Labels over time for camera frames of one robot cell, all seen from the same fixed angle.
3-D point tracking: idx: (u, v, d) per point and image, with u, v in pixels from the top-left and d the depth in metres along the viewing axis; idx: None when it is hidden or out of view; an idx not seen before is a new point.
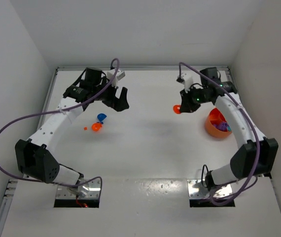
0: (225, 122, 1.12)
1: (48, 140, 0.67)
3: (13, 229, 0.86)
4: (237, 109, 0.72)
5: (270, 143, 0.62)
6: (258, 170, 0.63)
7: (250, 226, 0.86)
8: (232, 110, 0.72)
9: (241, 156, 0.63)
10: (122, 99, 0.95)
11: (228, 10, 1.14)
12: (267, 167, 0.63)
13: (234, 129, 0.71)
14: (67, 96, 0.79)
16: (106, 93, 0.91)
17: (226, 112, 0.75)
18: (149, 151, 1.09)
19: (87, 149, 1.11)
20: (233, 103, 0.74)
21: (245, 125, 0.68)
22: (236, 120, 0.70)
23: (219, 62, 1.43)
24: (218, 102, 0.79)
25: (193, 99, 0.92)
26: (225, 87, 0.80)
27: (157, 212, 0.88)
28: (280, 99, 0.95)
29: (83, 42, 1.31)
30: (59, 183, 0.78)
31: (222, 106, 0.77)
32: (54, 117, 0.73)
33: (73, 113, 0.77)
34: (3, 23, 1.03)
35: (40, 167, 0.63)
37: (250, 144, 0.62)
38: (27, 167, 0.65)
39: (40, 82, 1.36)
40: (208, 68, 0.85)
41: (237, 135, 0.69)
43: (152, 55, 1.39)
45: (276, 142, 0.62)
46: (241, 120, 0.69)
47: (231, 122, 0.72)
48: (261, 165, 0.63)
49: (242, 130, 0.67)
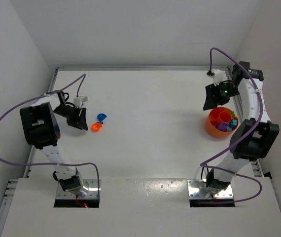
0: (225, 122, 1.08)
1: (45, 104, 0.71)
3: (13, 229, 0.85)
4: (255, 93, 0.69)
5: (271, 127, 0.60)
6: (250, 149, 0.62)
7: (249, 225, 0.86)
8: (250, 93, 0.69)
9: (239, 130, 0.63)
10: (81, 117, 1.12)
11: (228, 11, 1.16)
12: (263, 151, 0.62)
13: (245, 109, 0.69)
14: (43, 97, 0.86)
16: (73, 112, 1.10)
17: (243, 93, 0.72)
18: (148, 151, 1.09)
19: (87, 148, 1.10)
20: (253, 86, 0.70)
21: (255, 106, 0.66)
22: (248, 100, 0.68)
23: (219, 62, 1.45)
24: (240, 85, 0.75)
25: (221, 92, 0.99)
26: (252, 73, 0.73)
27: (158, 212, 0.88)
28: (280, 98, 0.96)
29: (84, 42, 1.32)
30: (60, 162, 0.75)
31: (242, 86, 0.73)
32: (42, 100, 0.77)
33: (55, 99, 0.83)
34: (3, 22, 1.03)
35: (47, 118, 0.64)
37: (251, 121, 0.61)
38: (33, 128, 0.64)
39: (40, 82, 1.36)
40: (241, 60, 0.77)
41: (245, 113, 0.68)
43: (152, 56, 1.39)
45: (277, 128, 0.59)
46: (254, 101, 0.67)
47: (245, 103, 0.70)
48: (255, 146, 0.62)
49: (250, 110, 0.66)
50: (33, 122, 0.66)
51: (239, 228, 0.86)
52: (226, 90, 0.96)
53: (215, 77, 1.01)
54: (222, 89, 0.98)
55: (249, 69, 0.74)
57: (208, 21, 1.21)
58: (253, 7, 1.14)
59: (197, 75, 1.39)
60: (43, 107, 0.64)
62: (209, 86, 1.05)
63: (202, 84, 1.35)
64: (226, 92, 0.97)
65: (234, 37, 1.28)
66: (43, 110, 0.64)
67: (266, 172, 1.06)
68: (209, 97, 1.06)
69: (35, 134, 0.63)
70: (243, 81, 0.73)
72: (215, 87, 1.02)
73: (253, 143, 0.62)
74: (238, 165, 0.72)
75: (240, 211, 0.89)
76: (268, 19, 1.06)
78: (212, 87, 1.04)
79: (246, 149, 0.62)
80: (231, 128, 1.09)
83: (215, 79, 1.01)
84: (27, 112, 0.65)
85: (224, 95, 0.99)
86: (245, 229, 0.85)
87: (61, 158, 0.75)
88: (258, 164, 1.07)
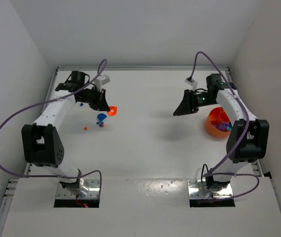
0: (225, 122, 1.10)
1: (52, 122, 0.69)
3: (13, 230, 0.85)
4: (234, 99, 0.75)
5: (261, 124, 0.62)
6: (249, 151, 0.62)
7: (249, 225, 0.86)
8: (229, 99, 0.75)
9: (233, 134, 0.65)
10: (102, 100, 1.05)
11: (227, 11, 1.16)
12: (260, 150, 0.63)
13: (231, 115, 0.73)
14: (59, 89, 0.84)
16: (94, 96, 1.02)
17: (224, 101, 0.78)
18: (148, 150, 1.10)
19: (87, 148, 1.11)
20: (231, 94, 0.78)
21: (239, 109, 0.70)
22: (231, 106, 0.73)
23: (219, 62, 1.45)
24: (219, 98, 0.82)
25: (197, 98, 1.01)
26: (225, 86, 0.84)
27: (158, 213, 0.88)
28: None
29: (84, 42, 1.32)
30: (62, 176, 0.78)
31: (221, 98, 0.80)
32: (52, 104, 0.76)
33: (67, 101, 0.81)
34: (3, 22, 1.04)
35: (49, 148, 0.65)
37: (241, 122, 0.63)
38: (34, 151, 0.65)
39: (40, 83, 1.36)
40: (212, 74, 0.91)
41: (232, 118, 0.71)
43: (152, 56, 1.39)
45: (267, 124, 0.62)
46: (236, 105, 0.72)
47: (228, 110, 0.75)
48: (253, 147, 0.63)
49: (236, 113, 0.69)
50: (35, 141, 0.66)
51: (239, 228, 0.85)
52: (203, 97, 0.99)
53: (193, 85, 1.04)
54: (199, 96, 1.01)
55: (222, 83, 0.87)
57: (208, 21, 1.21)
58: (253, 7, 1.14)
59: (197, 75, 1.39)
60: (46, 135, 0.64)
62: (188, 90, 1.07)
63: (202, 85, 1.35)
64: (203, 99, 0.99)
65: (234, 37, 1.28)
66: (46, 138, 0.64)
67: (267, 173, 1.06)
68: (186, 101, 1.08)
69: (36, 158, 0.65)
70: (220, 93, 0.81)
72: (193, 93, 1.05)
73: (250, 145, 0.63)
74: (238, 166, 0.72)
75: (240, 211, 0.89)
76: (268, 20, 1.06)
78: (191, 93, 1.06)
79: (245, 152, 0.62)
80: None
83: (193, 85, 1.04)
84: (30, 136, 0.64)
85: (199, 102, 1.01)
86: (245, 229, 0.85)
87: (63, 174, 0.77)
88: (258, 165, 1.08)
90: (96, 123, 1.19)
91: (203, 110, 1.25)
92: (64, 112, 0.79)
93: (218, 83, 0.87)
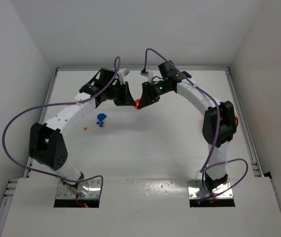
0: None
1: (61, 127, 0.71)
3: (13, 230, 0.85)
4: (194, 88, 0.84)
5: (227, 105, 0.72)
6: (225, 131, 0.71)
7: (249, 225, 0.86)
8: (191, 90, 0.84)
9: (207, 122, 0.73)
10: (127, 94, 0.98)
11: (227, 11, 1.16)
12: (232, 127, 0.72)
13: (197, 104, 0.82)
14: (83, 92, 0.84)
16: (119, 92, 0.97)
17: (186, 93, 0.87)
18: (148, 150, 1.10)
19: (87, 148, 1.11)
20: (190, 84, 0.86)
21: (203, 98, 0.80)
22: (195, 96, 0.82)
23: (219, 62, 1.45)
24: (179, 89, 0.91)
25: (156, 89, 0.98)
26: (181, 76, 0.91)
27: (158, 213, 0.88)
28: (280, 98, 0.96)
29: (84, 42, 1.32)
30: (62, 177, 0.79)
31: (182, 90, 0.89)
32: (70, 107, 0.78)
33: (87, 106, 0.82)
34: (3, 22, 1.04)
35: (51, 151, 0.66)
37: (210, 110, 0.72)
38: (38, 151, 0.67)
39: (40, 82, 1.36)
40: (164, 63, 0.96)
41: (200, 106, 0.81)
43: (152, 56, 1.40)
45: (231, 104, 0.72)
46: (198, 95, 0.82)
47: (194, 99, 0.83)
48: (226, 127, 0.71)
49: (201, 102, 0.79)
50: (41, 141, 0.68)
51: (239, 228, 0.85)
52: (160, 86, 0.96)
53: (149, 76, 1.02)
54: (157, 85, 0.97)
55: (177, 74, 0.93)
57: (208, 21, 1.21)
58: (253, 7, 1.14)
59: (197, 75, 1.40)
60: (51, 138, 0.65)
62: (145, 83, 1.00)
63: (202, 85, 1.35)
64: (161, 88, 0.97)
65: (234, 37, 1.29)
66: (50, 142, 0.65)
67: (266, 172, 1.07)
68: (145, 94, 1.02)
69: (38, 156, 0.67)
70: (179, 86, 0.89)
72: (150, 84, 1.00)
73: (224, 126, 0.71)
74: None
75: (240, 211, 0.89)
76: (267, 20, 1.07)
78: (148, 84, 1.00)
79: (223, 133, 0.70)
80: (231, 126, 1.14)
83: (149, 76, 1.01)
84: (36, 135, 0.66)
85: (158, 92, 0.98)
86: (245, 229, 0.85)
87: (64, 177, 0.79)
88: (258, 165, 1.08)
90: (96, 123, 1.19)
91: None
92: (82, 115, 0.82)
93: (173, 74, 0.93)
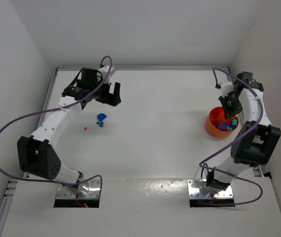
0: (225, 122, 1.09)
1: (50, 137, 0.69)
3: (12, 230, 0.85)
4: (256, 99, 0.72)
5: (272, 130, 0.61)
6: (252, 153, 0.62)
7: (249, 225, 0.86)
8: (250, 99, 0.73)
9: (241, 132, 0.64)
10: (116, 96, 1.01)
11: (227, 11, 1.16)
12: (263, 156, 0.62)
13: (247, 115, 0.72)
14: (66, 95, 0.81)
16: (101, 90, 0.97)
17: (244, 100, 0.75)
18: (148, 150, 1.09)
19: (87, 148, 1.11)
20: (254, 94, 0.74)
21: (256, 110, 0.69)
22: (249, 106, 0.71)
23: (219, 62, 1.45)
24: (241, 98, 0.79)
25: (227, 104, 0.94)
26: (252, 85, 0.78)
27: (157, 213, 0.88)
28: None
29: (84, 42, 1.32)
30: (60, 181, 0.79)
31: (243, 97, 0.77)
32: (55, 114, 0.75)
33: (73, 109, 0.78)
34: (3, 23, 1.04)
35: (43, 164, 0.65)
37: (251, 123, 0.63)
38: (29, 164, 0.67)
39: (40, 82, 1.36)
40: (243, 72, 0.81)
41: (247, 117, 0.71)
43: (152, 56, 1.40)
45: (279, 132, 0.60)
46: (255, 107, 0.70)
47: (246, 109, 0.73)
48: (255, 150, 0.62)
49: (252, 114, 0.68)
50: (30, 155, 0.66)
51: (239, 228, 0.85)
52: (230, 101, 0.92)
53: (222, 90, 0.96)
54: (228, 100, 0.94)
55: (250, 82, 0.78)
57: (208, 21, 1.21)
58: (253, 6, 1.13)
59: (197, 75, 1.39)
60: (40, 152, 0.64)
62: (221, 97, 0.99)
63: (202, 85, 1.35)
64: (231, 103, 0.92)
65: (235, 37, 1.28)
66: (40, 155, 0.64)
67: (267, 173, 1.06)
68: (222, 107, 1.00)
69: (30, 170, 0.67)
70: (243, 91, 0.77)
72: (223, 98, 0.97)
73: (255, 148, 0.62)
74: (238, 166, 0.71)
75: (240, 211, 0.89)
76: (268, 19, 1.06)
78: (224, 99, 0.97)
79: (247, 154, 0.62)
80: (231, 128, 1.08)
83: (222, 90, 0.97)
84: (23, 149, 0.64)
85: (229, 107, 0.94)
86: (244, 229, 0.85)
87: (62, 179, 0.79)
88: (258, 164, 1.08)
90: (96, 123, 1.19)
91: (202, 109, 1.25)
92: (70, 119, 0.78)
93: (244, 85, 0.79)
